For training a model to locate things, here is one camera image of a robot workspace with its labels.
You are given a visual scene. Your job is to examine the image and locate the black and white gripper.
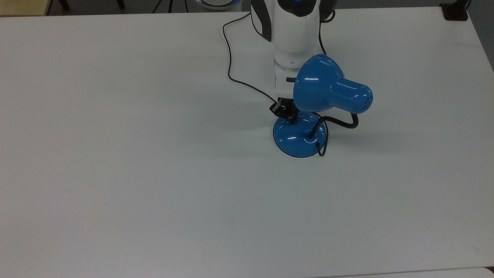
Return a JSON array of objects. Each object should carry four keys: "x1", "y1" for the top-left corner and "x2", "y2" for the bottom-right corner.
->
[{"x1": 269, "y1": 74, "x2": 300, "y2": 124}]

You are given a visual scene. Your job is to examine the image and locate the blue gooseneck desk lamp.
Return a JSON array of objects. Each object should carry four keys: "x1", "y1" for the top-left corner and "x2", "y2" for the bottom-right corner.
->
[{"x1": 272, "y1": 54, "x2": 374, "y2": 158}]

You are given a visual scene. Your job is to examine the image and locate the black tripod legs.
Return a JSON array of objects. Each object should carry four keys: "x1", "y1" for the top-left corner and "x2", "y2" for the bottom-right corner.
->
[{"x1": 152, "y1": 0, "x2": 189, "y2": 14}]

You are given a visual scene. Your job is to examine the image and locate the black table clamp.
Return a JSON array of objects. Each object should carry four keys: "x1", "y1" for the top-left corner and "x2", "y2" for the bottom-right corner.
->
[{"x1": 440, "y1": 0, "x2": 472, "y2": 21}]

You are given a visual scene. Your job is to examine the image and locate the light wooden board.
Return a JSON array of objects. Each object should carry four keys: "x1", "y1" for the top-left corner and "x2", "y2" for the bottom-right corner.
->
[{"x1": 0, "y1": 0, "x2": 52, "y2": 17}]

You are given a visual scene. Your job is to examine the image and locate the black lamp power cable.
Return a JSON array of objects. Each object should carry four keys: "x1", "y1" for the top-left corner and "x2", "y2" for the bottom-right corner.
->
[{"x1": 222, "y1": 12, "x2": 329, "y2": 157}]

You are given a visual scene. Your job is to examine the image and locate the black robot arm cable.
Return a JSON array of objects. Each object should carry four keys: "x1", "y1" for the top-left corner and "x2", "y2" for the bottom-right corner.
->
[{"x1": 318, "y1": 9, "x2": 336, "y2": 56}]

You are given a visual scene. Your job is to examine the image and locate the white robot base blue ring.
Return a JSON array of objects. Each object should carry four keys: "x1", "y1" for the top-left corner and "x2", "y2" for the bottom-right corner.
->
[{"x1": 196, "y1": 0, "x2": 243, "y2": 10}]

